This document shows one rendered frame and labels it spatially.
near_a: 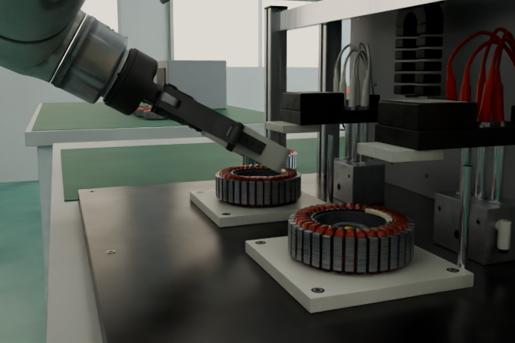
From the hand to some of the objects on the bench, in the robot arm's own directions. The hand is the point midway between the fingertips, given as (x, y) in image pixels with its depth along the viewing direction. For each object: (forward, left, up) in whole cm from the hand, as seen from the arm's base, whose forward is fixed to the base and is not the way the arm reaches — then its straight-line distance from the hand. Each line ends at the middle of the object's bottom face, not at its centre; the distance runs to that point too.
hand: (257, 150), depth 72 cm
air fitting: (+15, -27, -9) cm, 32 cm away
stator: (0, 0, -6) cm, 6 cm away
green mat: (+20, +54, -8) cm, 58 cm away
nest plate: (0, 0, -8) cm, 8 cm away
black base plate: (+2, -12, -11) cm, 16 cm away
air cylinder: (+14, +1, -8) cm, 16 cm away
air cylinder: (+15, -23, -10) cm, 29 cm away
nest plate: (+1, -24, -9) cm, 26 cm away
